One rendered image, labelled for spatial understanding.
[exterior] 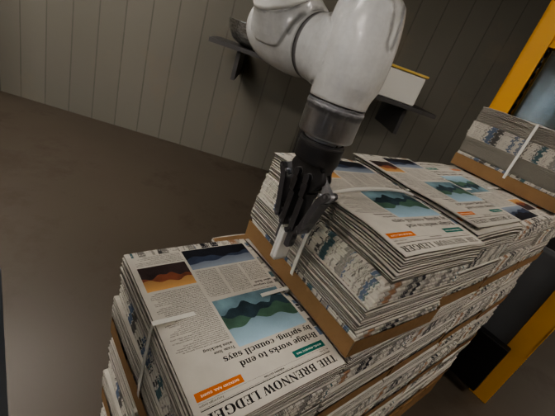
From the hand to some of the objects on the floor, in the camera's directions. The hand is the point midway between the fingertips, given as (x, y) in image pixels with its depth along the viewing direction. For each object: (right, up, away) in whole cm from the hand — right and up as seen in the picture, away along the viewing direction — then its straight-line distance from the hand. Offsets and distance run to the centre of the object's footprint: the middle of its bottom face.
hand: (283, 241), depth 63 cm
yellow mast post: (+105, -91, +118) cm, 183 cm away
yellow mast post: (+68, -56, +160) cm, 183 cm away
